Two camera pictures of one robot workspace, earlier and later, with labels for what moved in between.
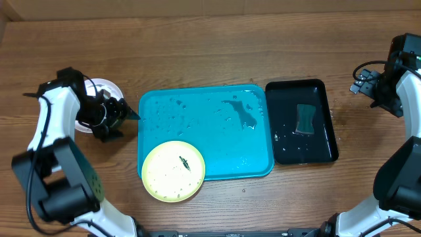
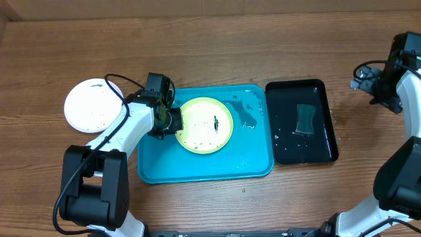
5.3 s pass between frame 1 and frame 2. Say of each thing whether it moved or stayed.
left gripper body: moved
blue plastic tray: stayed
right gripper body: stayed
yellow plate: moved
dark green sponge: stayed
